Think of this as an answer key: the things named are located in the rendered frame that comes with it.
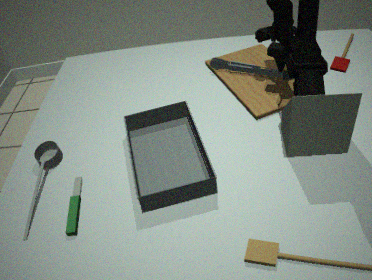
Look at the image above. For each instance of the brown wooden board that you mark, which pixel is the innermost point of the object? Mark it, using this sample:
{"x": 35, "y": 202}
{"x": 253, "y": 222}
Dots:
{"x": 261, "y": 95}

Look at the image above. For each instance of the tan flat paddle with long handle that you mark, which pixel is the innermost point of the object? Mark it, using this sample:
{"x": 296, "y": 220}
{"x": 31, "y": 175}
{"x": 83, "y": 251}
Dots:
{"x": 266, "y": 253}

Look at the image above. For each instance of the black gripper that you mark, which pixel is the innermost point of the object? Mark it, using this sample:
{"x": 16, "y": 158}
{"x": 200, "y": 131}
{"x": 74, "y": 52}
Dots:
{"x": 284, "y": 32}

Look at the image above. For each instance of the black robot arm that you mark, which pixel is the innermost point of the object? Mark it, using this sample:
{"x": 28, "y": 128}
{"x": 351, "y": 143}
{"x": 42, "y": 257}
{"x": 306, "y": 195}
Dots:
{"x": 304, "y": 61}

